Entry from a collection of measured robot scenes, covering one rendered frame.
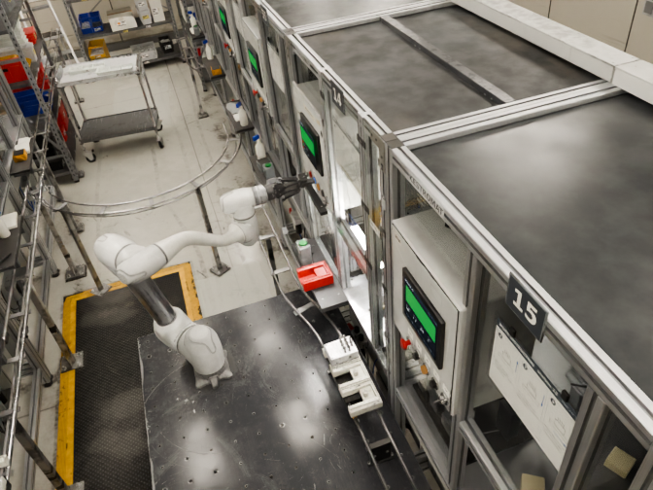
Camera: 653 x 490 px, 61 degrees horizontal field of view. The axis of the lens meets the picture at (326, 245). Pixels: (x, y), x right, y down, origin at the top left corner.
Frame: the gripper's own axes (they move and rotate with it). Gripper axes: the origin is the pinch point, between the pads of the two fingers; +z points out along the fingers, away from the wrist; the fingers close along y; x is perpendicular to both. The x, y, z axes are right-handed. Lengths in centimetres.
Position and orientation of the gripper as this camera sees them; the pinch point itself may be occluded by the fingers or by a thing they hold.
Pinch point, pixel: (307, 182)
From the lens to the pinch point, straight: 263.3
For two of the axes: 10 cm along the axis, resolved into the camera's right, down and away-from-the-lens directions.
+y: -0.9, -7.7, -6.3
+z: 9.4, -2.7, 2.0
